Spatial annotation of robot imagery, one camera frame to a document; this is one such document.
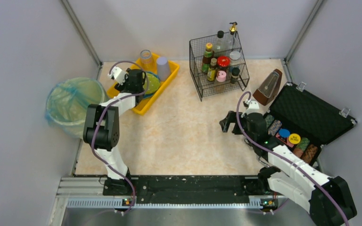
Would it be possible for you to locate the blue dotted plate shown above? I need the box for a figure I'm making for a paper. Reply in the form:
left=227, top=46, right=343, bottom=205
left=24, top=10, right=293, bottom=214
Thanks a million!
left=142, top=71, right=162, bottom=100

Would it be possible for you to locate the pink transparent cup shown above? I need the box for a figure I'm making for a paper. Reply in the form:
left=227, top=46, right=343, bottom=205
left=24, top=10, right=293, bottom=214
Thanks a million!
left=140, top=58, right=156, bottom=73

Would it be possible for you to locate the blue transparent cup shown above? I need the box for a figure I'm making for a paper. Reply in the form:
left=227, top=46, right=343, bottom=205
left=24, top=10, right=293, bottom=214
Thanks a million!
left=140, top=49, right=153, bottom=60

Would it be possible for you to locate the purple plastic cup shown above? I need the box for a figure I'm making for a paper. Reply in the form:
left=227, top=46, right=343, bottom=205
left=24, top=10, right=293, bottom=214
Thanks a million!
left=156, top=56, right=171, bottom=82

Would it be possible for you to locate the pink lid spice jar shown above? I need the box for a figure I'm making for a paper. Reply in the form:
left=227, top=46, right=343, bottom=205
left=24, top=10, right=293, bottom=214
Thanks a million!
left=216, top=70, right=227, bottom=82

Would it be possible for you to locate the small yellow oil bottle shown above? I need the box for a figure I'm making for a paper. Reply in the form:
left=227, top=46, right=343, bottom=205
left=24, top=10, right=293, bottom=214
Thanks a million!
left=207, top=58, right=217, bottom=81

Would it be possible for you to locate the small black lid jar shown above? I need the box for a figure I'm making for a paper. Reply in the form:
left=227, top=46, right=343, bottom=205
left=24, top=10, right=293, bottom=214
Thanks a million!
left=230, top=67, right=240, bottom=84

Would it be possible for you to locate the red lid sauce jar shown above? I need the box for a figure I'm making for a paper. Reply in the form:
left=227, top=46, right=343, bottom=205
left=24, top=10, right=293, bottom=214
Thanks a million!
left=217, top=56, right=230, bottom=72

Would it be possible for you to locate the silver lid white can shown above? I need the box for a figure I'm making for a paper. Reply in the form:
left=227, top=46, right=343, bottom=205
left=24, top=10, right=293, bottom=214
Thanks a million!
left=229, top=50, right=241, bottom=73

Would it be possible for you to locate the yellow cap sauce bottle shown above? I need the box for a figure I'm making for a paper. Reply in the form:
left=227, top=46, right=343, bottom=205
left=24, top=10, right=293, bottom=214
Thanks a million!
left=201, top=42, right=214, bottom=73

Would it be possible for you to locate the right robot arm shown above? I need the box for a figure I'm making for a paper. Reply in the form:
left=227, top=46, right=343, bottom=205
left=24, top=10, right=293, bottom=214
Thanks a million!
left=219, top=111, right=357, bottom=226

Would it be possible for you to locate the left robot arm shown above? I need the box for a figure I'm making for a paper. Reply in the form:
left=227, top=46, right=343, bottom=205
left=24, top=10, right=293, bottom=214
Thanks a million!
left=83, top=67, right=147, bottom=191

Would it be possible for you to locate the brown metronome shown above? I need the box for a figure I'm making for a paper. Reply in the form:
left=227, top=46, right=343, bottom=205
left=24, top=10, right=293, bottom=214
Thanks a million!
left=253, top=69, right=282, bottom=106

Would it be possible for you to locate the black poker chip case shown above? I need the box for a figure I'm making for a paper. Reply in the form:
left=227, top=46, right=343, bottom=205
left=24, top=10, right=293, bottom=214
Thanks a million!
left=254, top=82, right=357, bottom=165

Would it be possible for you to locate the trash bin with green bag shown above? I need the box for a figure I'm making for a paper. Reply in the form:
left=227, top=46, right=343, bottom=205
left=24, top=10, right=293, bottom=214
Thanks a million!
left=45, top=77, right=108, bottom=139

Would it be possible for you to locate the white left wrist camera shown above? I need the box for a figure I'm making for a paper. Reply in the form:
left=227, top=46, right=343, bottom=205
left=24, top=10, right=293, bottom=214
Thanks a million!
left=108, top=66, right=127, bottom=85

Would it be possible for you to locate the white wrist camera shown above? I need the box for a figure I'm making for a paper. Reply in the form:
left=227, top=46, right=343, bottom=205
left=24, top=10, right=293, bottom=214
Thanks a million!
left=108, top=66, right=127, bottom=85
left=243, top=100, right=260, bottom=115

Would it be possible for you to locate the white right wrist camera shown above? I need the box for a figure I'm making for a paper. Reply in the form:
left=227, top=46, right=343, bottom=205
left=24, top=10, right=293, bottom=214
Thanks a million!
left=243, top=100, right=260, bottom=115

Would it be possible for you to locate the black wire rack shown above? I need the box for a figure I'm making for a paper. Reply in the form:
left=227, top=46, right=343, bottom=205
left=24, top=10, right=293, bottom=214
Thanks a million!
left=189, top=32, right=250, bottom=99

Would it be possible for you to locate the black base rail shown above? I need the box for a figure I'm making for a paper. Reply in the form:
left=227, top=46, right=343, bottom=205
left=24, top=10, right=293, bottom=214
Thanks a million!
left=56, top=174, right=341, bottom=210

